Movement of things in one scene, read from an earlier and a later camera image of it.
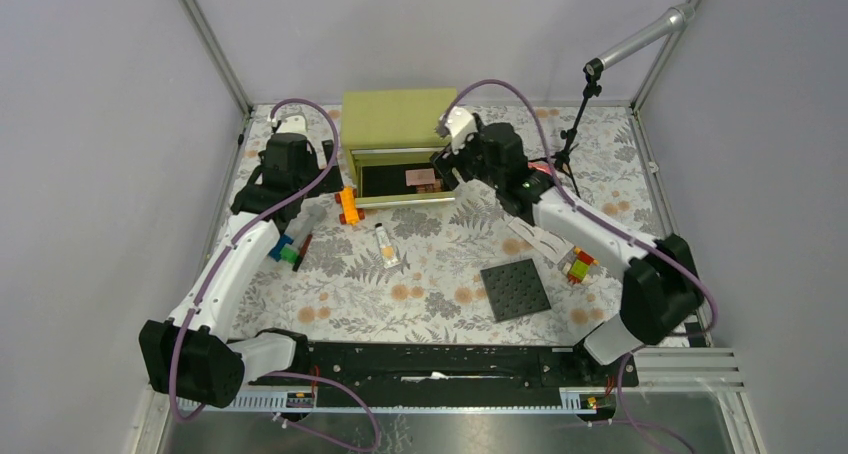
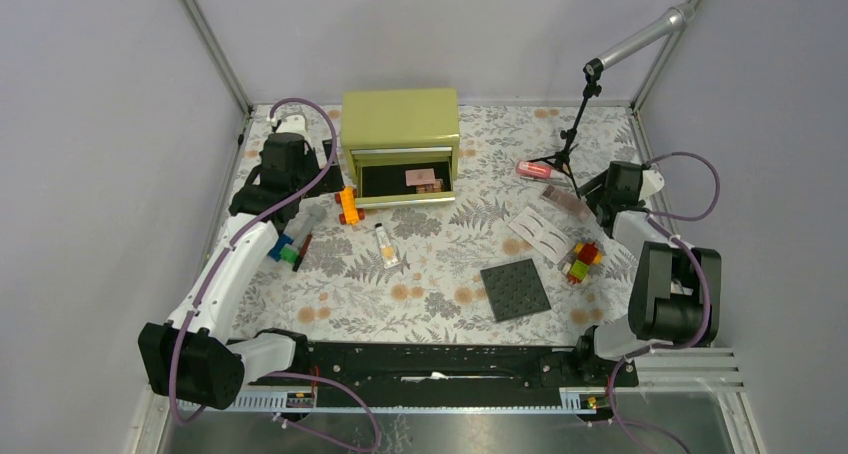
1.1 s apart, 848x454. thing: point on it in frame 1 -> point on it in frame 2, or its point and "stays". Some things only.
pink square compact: x=421 y=176 stays
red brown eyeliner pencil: x=302 y=252 stays
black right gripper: x=446 y=161 -> x=593 y=198
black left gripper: x=325 y=153 stays
